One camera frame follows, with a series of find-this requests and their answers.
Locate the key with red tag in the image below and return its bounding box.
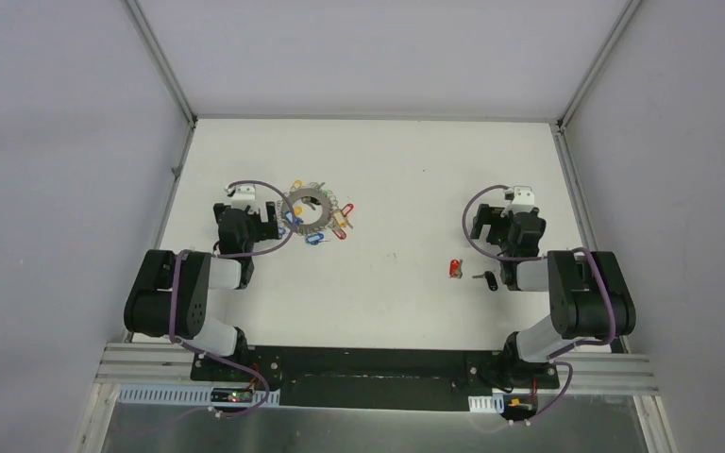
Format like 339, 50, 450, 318
448, 259, 463, 279

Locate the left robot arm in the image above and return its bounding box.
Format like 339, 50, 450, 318
124, 202, 281, 382

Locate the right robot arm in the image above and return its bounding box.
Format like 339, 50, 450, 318
468, 204, 636, 387

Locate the key with black tag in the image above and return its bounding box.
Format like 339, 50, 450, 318
472, 271, 498, 292

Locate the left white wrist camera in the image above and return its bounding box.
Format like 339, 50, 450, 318
228, 184, 258, 212

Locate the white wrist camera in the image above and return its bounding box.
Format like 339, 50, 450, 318
503, 186, 535, 214
228, 184, 258, 212

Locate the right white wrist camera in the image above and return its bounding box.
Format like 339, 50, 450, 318
503, 186, 535, 214

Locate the right white cable duct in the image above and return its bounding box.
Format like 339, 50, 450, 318
467, 394, 505, 414

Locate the white cable duct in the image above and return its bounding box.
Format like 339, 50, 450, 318
117, 384, 280, 410
467, 394, 505, 414

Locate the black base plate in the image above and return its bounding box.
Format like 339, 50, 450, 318
190, 344, 560, 412

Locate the aluminium frame rail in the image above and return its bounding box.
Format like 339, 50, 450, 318
95, 343, 660, 396

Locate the left white cable duct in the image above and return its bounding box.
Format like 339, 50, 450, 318
117, 384, 280, 410

